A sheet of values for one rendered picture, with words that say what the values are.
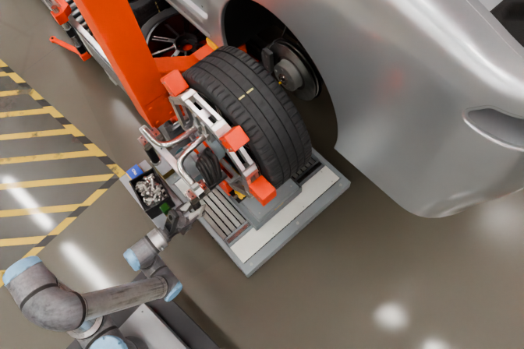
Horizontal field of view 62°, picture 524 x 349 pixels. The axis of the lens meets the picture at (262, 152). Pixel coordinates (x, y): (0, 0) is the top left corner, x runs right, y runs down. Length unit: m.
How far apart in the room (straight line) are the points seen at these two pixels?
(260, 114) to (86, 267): 1.61
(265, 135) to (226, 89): 0.23
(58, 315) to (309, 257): 1.52
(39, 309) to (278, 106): 1.04
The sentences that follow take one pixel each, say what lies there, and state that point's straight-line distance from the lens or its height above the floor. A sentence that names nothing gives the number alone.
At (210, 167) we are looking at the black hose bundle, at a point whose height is 1.03.
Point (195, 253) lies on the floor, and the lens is 2.66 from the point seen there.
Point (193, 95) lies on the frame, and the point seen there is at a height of 1.12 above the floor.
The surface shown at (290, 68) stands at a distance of 2.04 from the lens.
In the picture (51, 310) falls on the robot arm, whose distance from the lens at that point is 1.47.
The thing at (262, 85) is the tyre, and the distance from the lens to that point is 1.69.
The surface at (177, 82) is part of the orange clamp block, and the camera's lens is 1.85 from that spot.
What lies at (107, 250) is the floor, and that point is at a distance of 2.84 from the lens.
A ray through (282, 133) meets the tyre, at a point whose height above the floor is 1.05.
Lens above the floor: 2.50
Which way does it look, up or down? 61 degrees down
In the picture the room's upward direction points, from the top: 9 degrees counter-clockwise
